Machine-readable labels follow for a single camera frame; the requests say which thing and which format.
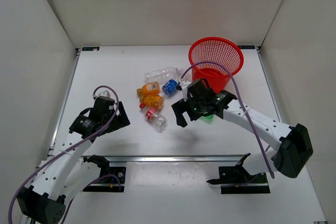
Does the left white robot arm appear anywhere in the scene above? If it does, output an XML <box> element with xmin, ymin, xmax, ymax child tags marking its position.
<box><xmin>16</xmin><ymin>96</ymin><xmax>130</xmax><ymax>223</ymax></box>

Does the blue label plastic bottle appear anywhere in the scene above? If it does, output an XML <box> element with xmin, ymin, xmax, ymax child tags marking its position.
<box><xmin>162</xmin><ymin>79</ymin><xmax>182</xmax><ymax>97</ymax></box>

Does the red mesh plastic bin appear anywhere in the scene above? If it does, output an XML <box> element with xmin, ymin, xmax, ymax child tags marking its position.
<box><xmin>188</xmin><ymin>37</ymin><xmax>244</xmax><ymax>92</ymax></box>

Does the clear plastic bottle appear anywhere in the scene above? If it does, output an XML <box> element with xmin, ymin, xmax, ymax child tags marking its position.
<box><xmin>144</xmin><ymin>67</ymin><xmax>180</xmax><ymax>83</ymax></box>

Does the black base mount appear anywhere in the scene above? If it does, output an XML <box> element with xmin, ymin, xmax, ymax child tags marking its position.
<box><xmin>206</xmin><ymin>153</ymin><xmax>270</xmax><ymax>195</ymax></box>
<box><xmin>83</xmin><ymin>155</ymin><xmax>127</xmax><ymax>193</ymax></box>

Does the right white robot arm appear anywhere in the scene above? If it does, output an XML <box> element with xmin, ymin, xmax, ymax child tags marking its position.
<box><xmin>172</xmin><ymin>79</ymin><xmax>313</xmax><ymax>186</ymax></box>

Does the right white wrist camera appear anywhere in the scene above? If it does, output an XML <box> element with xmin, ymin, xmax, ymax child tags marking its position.
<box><xmin>176</xmin><ymin>78</ymin><xmax>191</xmax><ymax>91</ymax></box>

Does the red label small bottle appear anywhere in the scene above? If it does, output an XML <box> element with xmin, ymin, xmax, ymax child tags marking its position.
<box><xmin>144</xmin><ymin>107</ymin><xmax>167</xmax><ymax>131</ymax></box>

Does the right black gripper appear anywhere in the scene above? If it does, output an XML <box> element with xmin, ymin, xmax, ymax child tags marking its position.
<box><xmin>172</xmin><ymin>94</ymin><xmax>206</xmax><ymax>127</ymax></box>

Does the orange barcode label bottle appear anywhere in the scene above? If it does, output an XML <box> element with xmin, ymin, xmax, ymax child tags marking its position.
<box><xmin>136</xmin><ymin>81</ymin><xmax>160</xmax><ymax>97</ymax></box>

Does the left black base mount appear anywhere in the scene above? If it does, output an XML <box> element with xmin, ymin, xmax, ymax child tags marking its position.
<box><xmin>83</xmin><ymin>155</ymin><xmax>127</xmax><ymax>193</ymax></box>

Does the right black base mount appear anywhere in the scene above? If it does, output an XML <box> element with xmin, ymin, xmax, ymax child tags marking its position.
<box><xmin>206</xmin><ymin>153</ymin><xmax>270</xmax><ymax>195</ymax></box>

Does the orange floral label bottle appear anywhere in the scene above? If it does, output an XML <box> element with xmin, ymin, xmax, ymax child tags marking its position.
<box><xmin>139</xmin><ymin>95</ymin><xmax>164</xmax><ymax>110</ymax></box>

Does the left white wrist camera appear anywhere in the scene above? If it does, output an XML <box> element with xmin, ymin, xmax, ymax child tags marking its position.
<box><xmin>92</xmin><ymin>90</ymin><xmax>111</xmax><ymax>99</ymax></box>

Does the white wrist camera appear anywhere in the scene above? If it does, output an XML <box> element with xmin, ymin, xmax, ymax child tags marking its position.
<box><xmin>176</xmin><ymin>78</ymin><xmax>191</xmax><ymax>91</ymax></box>
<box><xmin>92</xmin><ymin>90</ymin><xmax>111</xmax><ymax>99</ymax></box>

